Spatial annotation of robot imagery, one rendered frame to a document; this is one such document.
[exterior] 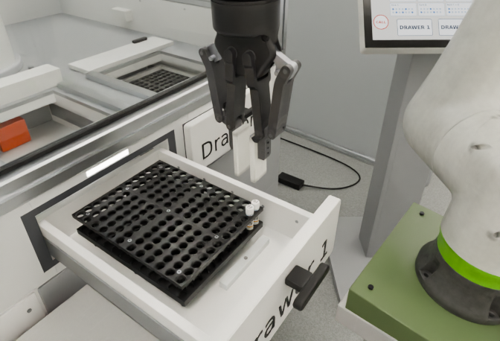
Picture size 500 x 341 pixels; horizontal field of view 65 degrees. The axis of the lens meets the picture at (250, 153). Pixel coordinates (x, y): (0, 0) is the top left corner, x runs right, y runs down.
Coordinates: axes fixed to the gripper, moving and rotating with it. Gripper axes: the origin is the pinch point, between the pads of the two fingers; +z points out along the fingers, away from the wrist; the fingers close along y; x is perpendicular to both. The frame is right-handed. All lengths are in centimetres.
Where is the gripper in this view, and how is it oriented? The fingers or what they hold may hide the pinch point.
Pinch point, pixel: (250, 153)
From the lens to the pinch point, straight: 52.6
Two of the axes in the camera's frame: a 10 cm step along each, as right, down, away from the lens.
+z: 0.2, 8.4, 5.4
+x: 5.7, -4.5, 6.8
